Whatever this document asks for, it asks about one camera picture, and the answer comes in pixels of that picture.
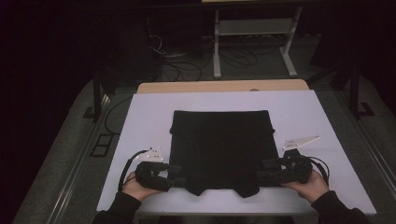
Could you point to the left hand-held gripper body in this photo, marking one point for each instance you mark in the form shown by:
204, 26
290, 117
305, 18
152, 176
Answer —
152, 175

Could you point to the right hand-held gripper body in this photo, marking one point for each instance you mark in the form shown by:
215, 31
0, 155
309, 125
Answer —
295, 169

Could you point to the black tank top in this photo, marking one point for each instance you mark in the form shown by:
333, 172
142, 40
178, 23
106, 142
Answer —
224, 149

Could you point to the person's left hand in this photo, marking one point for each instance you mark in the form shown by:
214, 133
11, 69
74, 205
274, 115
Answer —
137, 190

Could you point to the person's right hand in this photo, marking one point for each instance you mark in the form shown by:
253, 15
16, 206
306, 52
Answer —
313, 189

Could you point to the white table mat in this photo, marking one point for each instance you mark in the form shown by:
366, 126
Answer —
149, 124

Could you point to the wooden table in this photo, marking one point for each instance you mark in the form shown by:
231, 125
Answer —
168, 87

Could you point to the black metal stand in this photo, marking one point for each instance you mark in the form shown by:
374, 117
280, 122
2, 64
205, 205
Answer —
354, 90
97, 93

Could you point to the metal floor rail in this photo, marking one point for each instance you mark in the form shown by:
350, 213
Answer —
378, 161
74, 174

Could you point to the white metal table frame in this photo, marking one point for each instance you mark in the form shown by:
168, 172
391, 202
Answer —
255, 26

